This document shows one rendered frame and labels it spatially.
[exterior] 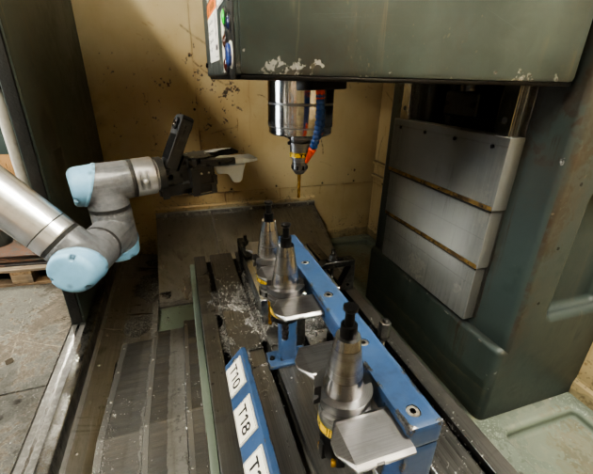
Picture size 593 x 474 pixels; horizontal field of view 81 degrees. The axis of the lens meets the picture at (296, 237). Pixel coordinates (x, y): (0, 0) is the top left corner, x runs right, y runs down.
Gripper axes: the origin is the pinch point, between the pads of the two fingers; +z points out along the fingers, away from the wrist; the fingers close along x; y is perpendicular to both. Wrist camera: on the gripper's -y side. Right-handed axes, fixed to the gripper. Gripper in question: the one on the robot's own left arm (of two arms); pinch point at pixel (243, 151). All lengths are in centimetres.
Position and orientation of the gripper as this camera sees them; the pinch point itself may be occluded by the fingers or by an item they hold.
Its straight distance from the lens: 84.0
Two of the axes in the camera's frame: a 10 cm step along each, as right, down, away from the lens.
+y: 0.1, 9.1, 4.2
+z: 8.3, -2.5, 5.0
